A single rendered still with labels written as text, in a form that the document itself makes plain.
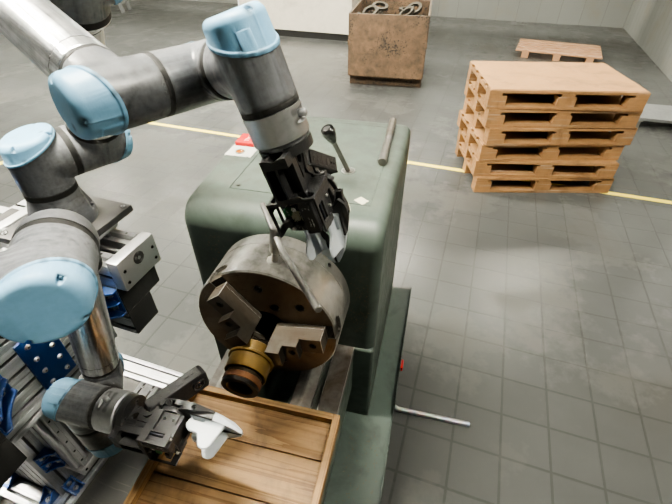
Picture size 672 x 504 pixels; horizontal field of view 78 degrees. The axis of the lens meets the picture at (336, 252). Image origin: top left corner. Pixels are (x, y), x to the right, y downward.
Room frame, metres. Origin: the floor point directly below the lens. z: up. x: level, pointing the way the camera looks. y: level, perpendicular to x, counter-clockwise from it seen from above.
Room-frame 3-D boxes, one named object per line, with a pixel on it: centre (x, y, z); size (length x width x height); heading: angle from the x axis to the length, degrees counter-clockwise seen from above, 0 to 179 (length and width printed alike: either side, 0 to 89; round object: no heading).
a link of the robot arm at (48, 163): (0.87, 0.68, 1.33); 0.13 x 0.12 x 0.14; 138
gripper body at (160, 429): (0.36, 0.31, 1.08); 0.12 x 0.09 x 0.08; 76
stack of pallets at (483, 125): (3.29, -1.66, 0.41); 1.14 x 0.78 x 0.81; 89
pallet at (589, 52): (7.08, -3.51, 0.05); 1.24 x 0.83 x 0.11; 68
